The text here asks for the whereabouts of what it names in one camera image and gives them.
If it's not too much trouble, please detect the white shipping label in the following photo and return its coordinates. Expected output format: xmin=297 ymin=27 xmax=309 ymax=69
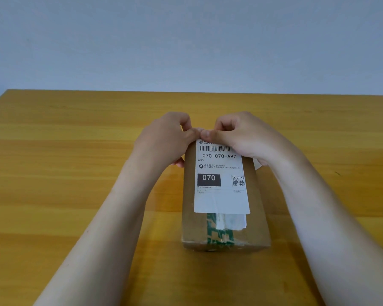
xmin=193 ymin=138 xmax=251 ymax=215

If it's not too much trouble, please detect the person's right forearm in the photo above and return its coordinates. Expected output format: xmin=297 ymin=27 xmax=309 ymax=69
xmin=264 ymin=142 xmax=383 ymax=306

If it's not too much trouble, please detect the green printed packing tape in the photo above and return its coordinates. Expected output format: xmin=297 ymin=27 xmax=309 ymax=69
xmin=207 ymin=213 xmax=236 ymax=246

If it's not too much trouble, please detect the person's right hand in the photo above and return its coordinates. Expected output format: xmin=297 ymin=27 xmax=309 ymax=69
xmin=200 ymin=111 xmax=297 ymax=167

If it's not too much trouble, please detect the torn white label remnant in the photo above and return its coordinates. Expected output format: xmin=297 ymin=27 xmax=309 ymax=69
xmin=215 ymin=214 xmax=247 ymax=230

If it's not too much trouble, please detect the person's left hand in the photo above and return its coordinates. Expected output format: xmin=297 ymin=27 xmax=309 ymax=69
xmin=131 ymin=112 xmax=201 ymax=171

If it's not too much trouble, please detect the person's left forearm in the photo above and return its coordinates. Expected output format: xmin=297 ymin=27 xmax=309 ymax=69
xmin=33 ymin=146 xmax=174 ymax=306

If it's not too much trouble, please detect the brown cardboard box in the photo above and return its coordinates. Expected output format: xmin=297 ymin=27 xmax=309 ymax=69
xmin=181 ymin=142 xmax=272 ymax=252

